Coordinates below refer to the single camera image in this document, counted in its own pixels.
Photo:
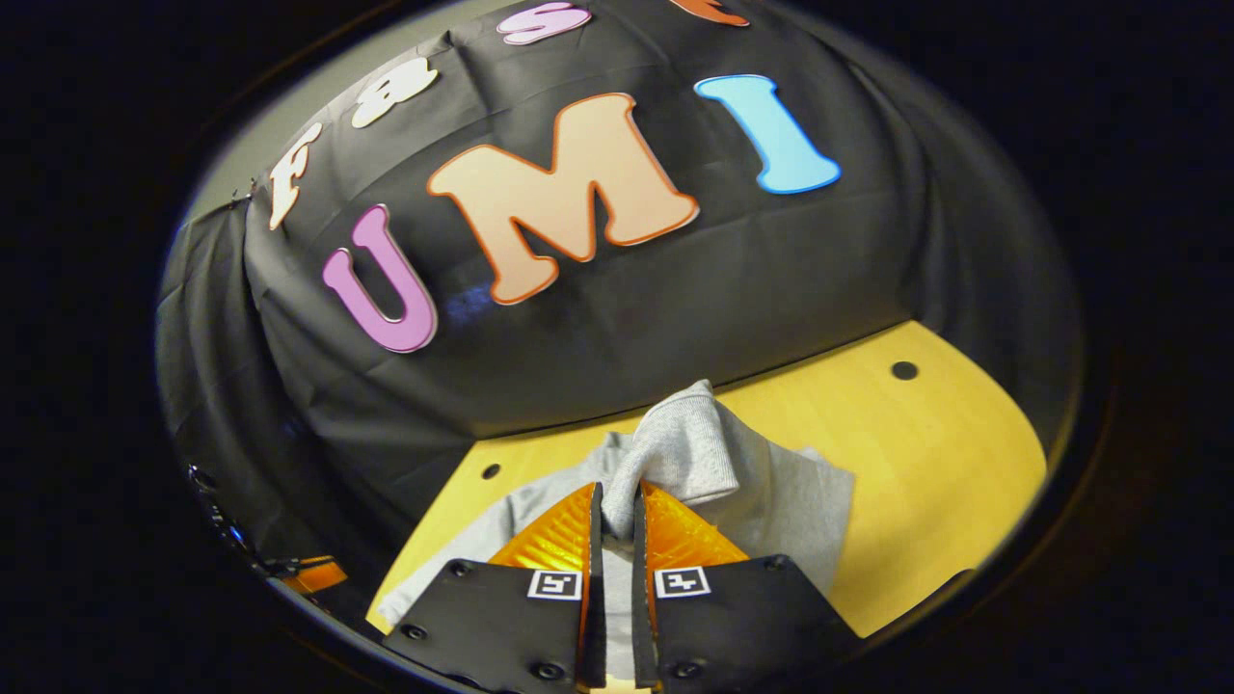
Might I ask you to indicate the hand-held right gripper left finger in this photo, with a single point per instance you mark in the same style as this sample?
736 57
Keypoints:
594 598

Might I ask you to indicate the grey zip-neck sweatshirt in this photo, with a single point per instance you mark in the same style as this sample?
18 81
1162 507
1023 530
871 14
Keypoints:
694 453

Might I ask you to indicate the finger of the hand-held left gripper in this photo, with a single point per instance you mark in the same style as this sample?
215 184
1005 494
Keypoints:
316 575

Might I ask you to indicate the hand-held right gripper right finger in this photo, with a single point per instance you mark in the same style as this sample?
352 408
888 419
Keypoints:
641 598

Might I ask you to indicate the black backdrop cloth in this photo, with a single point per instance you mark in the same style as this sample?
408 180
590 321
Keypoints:
627 318

